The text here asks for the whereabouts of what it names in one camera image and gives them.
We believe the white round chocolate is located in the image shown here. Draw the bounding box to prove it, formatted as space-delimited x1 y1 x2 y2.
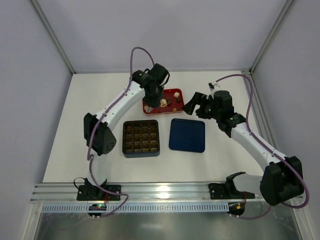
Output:
160 98 167 107

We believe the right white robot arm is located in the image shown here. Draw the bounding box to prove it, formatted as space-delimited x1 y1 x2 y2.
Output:
182 90 305 206

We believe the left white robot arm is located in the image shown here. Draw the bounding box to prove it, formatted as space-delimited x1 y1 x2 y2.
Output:
83 63 170 194

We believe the blue chocolate box with insert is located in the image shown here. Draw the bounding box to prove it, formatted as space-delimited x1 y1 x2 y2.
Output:
122 119 160 158

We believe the red rectangular tray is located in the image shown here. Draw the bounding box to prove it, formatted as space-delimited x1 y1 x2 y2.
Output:
142 88 184 116

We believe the blue box lid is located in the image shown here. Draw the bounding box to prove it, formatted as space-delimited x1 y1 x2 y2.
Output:
168 118 206 153

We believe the right frame post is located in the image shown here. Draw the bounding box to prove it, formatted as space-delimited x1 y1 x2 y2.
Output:
249 0 297 73

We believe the frame post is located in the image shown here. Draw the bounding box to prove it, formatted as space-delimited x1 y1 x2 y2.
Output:
249 0 297 73
29 0 76 75

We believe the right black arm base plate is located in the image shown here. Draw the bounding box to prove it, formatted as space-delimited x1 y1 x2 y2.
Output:
208 182 256 200

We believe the slotted cable duct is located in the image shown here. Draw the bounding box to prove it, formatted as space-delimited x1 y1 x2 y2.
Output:
41 202 229 214

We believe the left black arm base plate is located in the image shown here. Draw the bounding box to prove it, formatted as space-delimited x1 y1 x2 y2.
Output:
76 184 122 201

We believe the aluminium rail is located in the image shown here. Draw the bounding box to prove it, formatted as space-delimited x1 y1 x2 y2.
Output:
29 181 261 204

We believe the left frame post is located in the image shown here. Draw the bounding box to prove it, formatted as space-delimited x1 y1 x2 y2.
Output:
29 0 76 75

